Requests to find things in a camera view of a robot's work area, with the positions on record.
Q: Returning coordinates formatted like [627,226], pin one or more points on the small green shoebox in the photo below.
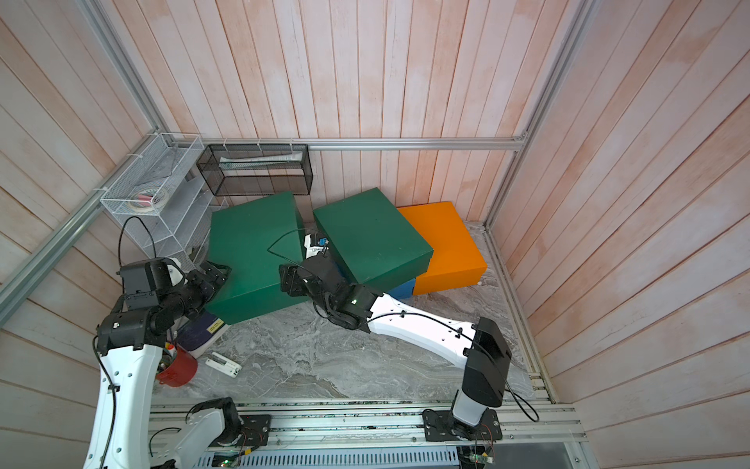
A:
[254,239]

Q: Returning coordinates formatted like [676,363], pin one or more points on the orange shoebox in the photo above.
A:
[456,261]

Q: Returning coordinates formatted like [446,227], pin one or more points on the white wire shelf rack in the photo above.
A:
[180,230]

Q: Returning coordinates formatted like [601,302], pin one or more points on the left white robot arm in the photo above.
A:
[129,345]

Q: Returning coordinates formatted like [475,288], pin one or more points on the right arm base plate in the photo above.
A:
[440,426]

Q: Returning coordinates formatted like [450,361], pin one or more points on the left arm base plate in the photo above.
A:
[248,431]

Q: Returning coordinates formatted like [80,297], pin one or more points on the black mesh basket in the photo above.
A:
[255,183]

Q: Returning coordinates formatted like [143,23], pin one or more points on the dark blue book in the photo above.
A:
[197,336]

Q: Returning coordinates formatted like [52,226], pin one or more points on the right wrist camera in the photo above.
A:
[314,244]

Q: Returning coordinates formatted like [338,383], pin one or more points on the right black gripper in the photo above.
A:
[295,280]

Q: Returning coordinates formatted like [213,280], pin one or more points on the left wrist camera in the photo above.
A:
[175,271]

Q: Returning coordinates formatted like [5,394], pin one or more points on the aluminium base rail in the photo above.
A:
[384,435]

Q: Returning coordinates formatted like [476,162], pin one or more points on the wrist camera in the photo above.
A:
[175,271]
[314,244]

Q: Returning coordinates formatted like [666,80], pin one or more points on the white small device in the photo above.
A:
[223,364]

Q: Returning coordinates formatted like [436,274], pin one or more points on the blue shoebox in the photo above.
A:
[404,291]

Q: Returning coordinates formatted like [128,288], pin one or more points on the large green shoebox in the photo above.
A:
[372,241]

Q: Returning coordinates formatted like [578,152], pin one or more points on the red pen cup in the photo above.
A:
[176,368]

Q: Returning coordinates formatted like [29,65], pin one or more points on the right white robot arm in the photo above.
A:
[478,348]

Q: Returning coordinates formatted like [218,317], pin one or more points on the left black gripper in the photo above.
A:
[215,272]

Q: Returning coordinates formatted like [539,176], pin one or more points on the paper in mesh basket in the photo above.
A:
[277,161]

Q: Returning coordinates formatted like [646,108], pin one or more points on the tape roll on shelf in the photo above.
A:
[148,200]

